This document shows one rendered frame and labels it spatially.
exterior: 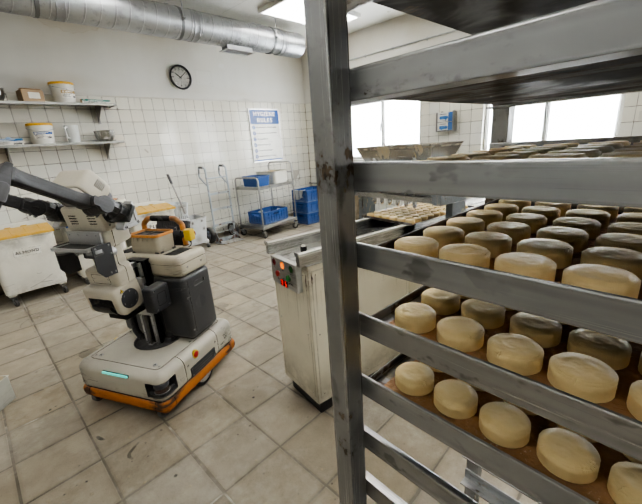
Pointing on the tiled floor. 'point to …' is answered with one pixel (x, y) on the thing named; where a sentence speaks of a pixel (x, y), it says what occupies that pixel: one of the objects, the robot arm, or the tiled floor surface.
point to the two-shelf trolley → (261, 204)
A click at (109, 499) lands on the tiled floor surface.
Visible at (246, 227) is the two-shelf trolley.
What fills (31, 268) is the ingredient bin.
